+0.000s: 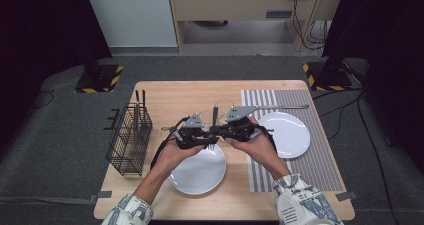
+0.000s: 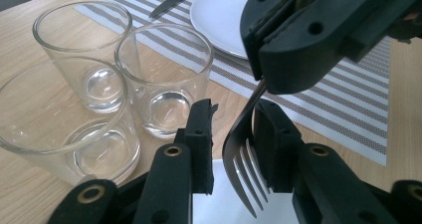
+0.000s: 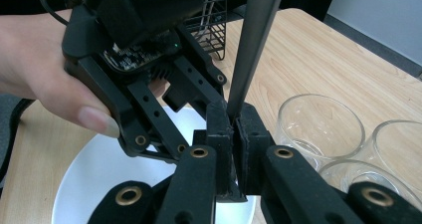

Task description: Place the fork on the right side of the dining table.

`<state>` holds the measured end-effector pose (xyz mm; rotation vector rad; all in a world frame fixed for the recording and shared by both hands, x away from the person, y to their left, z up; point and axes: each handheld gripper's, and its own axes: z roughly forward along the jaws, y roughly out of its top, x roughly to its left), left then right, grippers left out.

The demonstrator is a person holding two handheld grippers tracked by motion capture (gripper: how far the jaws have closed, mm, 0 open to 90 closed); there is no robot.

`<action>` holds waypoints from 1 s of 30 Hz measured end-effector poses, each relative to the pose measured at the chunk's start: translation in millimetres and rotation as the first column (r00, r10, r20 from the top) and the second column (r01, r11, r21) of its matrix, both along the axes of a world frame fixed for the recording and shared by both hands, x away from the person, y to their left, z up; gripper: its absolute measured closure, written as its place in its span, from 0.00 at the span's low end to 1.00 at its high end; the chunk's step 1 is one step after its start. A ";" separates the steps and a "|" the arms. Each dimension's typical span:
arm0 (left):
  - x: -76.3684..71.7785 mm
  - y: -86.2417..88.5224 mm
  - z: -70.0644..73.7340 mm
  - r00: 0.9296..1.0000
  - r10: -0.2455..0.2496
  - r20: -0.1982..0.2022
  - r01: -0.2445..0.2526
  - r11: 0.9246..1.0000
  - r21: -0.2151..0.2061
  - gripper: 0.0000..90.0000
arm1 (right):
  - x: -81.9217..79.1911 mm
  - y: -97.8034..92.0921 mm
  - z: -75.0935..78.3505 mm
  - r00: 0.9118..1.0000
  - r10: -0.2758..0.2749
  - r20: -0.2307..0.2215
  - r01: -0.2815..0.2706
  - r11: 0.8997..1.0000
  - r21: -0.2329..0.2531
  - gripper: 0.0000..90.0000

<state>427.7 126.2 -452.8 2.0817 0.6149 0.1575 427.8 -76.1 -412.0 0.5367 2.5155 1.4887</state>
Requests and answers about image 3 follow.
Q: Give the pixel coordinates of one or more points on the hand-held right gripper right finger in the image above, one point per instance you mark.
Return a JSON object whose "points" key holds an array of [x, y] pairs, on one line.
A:
{"points": [[252, 157]]}

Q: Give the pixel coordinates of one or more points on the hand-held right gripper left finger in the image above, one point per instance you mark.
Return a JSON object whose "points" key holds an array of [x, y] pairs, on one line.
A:
{"points": [[224, 157]]}

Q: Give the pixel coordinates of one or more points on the clear drinking glass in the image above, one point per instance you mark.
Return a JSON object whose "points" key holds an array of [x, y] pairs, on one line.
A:
{"points": [[345, 174], [318, 124], [398, 144]]}

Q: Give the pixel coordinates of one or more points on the steel fork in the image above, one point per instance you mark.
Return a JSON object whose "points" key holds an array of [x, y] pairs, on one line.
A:
{"points": [[255, 35]]}

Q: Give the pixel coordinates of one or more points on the white round plate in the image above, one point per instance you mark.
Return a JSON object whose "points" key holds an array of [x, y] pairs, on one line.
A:
{"points": [[99, 174]]}

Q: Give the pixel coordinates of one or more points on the white panel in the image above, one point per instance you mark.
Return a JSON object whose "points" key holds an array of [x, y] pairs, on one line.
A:
{"points": [[381, 15]]}

